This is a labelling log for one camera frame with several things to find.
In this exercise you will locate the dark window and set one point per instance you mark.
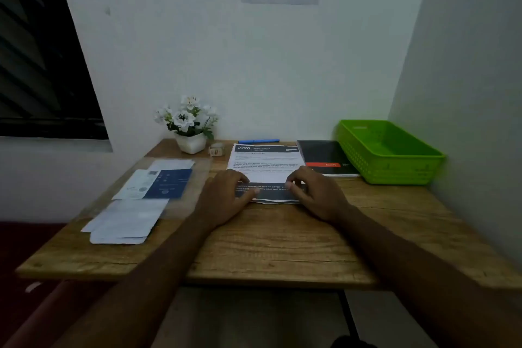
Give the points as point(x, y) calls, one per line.
point(40, 54)

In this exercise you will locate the blue and white leaflet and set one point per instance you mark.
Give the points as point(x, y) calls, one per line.
point(167, 184)

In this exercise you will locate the person's left hand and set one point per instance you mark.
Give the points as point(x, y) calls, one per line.
point(222, 201)

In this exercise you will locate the black notebook with red label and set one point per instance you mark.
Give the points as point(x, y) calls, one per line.
point(322, 154)

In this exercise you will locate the plain white paper sheet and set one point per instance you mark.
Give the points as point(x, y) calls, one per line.
point(171, 164)

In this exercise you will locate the person's left forearm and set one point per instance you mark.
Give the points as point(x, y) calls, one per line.
point(142, 290)

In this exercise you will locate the dark red carpet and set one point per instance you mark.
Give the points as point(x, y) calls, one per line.
point(16, 254)

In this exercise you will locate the person's right forearm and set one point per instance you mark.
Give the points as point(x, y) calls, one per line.
point(428, 278)

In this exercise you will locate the clear plastic sheet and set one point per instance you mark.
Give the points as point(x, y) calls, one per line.
point(191, 201)

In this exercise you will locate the white potted artificial flowers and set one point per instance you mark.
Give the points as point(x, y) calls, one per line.
point(191, 144)

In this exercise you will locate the person's right hand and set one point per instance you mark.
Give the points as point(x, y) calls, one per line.
point(320, 197)

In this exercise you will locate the blue pen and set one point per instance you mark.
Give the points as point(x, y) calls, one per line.
point(259, 141)

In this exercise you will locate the person's right leg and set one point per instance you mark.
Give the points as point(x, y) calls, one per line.
point(352, 343)

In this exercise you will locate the green plastic basket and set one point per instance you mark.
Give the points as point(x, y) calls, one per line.
point(387, 148)

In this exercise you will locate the black table leg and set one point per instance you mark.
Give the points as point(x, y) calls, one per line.
point(348, 313)

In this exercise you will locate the pile of white envelopes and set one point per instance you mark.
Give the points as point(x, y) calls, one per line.
point(122, 225)

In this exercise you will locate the stack of printed documents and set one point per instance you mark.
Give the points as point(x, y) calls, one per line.
point(269, 202)

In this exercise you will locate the small white scrap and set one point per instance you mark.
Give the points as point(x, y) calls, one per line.
point(33, 287)

